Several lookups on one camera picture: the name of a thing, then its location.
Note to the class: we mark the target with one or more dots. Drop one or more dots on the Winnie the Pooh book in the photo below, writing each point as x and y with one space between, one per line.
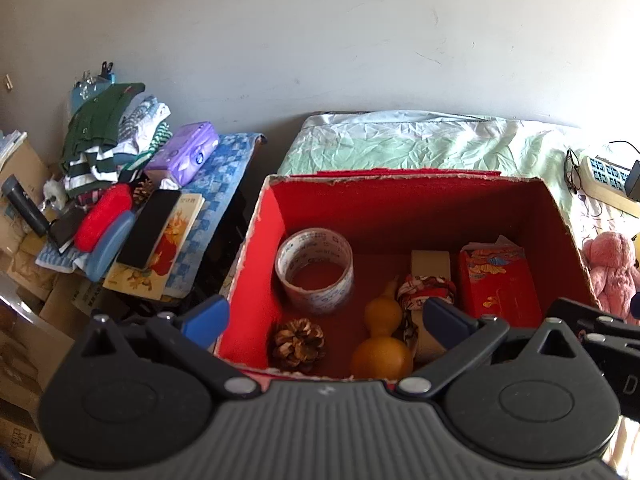
160 249

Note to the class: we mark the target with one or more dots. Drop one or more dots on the black eyeglasses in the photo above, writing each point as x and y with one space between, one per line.
574 169

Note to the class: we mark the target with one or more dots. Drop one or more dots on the red envelope pack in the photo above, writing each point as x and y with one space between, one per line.
494 278

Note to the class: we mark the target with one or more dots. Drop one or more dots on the black phone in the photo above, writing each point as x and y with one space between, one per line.
149 226

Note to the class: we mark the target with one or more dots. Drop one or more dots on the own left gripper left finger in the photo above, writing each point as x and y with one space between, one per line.
165 357

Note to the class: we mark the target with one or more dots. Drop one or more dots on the red fuzzy case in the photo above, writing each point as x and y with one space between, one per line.
116 200

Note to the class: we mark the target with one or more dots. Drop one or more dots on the yellow gourd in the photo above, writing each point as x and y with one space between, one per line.
382 356

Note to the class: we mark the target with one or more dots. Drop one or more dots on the purple pencil case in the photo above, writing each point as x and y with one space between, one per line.
184 155

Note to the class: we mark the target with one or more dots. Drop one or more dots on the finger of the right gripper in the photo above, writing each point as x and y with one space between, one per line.
582 320

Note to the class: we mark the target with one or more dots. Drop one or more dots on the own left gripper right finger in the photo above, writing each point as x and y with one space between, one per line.
473 342

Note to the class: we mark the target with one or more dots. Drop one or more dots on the blue glasses case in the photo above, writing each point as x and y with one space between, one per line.
108 246

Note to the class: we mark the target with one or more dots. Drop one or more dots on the brown pine cone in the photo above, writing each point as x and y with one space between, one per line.
297 346

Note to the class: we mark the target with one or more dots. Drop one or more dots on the white power strip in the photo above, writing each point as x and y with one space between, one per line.
606 182

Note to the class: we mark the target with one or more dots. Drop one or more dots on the black power adapter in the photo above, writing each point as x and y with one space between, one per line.
632 183

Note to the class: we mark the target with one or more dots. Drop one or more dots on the blue checkered cloth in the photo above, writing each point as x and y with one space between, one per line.
208 196

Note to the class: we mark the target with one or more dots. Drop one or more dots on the folded green striped clothes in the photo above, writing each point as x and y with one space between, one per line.
111 137

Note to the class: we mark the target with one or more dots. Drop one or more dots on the printed packing tape roll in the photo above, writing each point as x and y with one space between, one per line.
316 270

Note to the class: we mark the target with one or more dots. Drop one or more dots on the light green bed sheet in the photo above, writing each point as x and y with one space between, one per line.
414 139

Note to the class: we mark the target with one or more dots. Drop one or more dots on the pink plush toy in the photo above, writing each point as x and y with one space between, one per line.
610 258

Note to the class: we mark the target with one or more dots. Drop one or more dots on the red cardboard box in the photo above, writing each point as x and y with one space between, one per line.
385 219

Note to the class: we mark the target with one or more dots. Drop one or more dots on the black cylinder bottle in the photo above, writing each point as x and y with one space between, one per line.
24 205

